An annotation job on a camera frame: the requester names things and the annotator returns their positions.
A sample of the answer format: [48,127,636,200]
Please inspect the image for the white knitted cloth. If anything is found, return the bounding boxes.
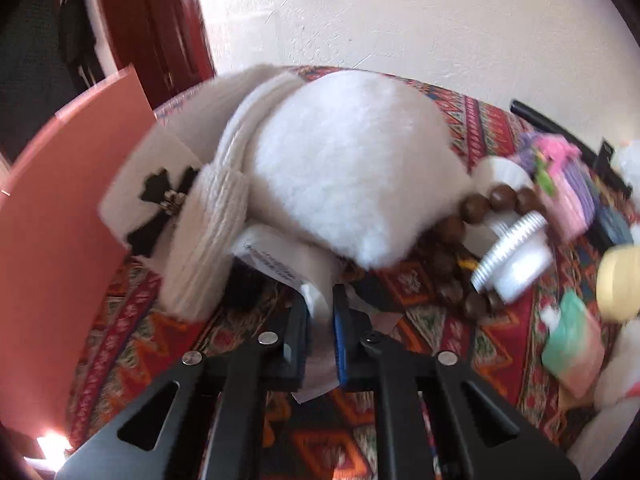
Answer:
[162,65,306,323]

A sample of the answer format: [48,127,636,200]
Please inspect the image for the dark red door frame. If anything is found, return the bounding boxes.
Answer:
[92,0,216,111]

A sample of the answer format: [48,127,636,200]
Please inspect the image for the red patterned blanket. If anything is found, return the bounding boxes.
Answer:
[65,65,640,480]

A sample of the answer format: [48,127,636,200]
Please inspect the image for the pink purple crochet item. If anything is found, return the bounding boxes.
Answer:
[517,132,601,241]

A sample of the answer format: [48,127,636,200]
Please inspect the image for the black rod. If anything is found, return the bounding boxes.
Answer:
[510,100,633,198]

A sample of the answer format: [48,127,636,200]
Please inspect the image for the green pink pouch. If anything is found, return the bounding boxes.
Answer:
[540,290,606,401]

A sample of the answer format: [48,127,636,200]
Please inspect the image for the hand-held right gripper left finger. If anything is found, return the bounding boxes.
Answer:
[55,297,313,480]

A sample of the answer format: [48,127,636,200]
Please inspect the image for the dark blue object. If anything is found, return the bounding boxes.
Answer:
[590,180,636,251]

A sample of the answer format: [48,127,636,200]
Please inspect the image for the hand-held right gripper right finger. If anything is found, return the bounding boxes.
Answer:
[332,284,581,480]

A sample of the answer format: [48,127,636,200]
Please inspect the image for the yellow round sponge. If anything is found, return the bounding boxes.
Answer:
[597,245,640,323]

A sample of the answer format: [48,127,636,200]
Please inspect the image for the white card with black bow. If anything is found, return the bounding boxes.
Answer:
[97,125,206,261]

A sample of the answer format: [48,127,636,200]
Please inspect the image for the wooden bead bracelet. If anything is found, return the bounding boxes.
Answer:
[430,182,548,321]

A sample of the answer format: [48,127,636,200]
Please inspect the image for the white plush toy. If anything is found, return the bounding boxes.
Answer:
[235,69,476,403]

